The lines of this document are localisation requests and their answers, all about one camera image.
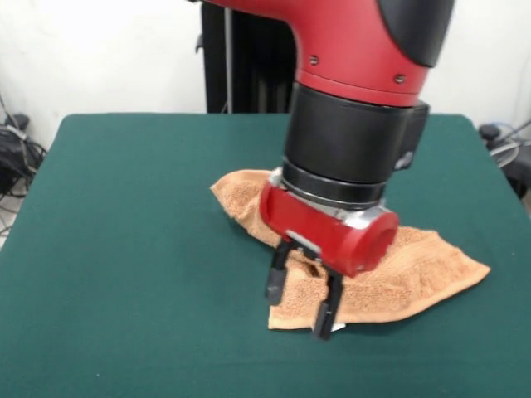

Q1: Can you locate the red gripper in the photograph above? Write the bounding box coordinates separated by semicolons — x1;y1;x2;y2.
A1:
259;167;402;342

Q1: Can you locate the orange terry towel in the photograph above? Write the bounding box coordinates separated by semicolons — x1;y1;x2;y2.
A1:
209;167;493;332

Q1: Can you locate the dark green table cloth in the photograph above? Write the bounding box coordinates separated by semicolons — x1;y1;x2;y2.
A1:
0;112;531;398

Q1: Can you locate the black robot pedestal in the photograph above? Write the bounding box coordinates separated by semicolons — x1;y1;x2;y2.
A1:
194;0;298;114

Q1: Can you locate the grey cable coil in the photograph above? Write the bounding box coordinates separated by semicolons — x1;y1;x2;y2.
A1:
478;119;531;200

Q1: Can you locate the black cable bundle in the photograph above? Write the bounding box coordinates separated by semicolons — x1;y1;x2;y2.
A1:
0;90;49;237

